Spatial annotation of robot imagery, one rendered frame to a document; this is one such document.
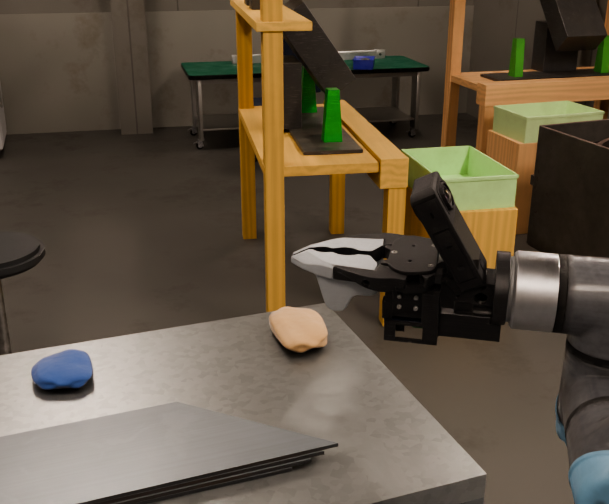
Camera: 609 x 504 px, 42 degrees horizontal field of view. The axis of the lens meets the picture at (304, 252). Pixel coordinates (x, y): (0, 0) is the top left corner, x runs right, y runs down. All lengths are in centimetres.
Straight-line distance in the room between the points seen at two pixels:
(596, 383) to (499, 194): 305
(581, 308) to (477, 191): 301
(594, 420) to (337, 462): 53
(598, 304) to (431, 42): 784
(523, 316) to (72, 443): 71
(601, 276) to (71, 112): 749
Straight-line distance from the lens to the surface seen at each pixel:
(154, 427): 123
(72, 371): 139
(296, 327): 146
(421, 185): 73
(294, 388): 135
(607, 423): 71
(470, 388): 344
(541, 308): 76
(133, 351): 149
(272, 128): 344
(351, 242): 80
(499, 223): 382
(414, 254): 77
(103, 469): 116
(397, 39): 841
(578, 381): 80
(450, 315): 79
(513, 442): 314
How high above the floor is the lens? 175
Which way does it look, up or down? 22 degrees down
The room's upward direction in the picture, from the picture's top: straight up
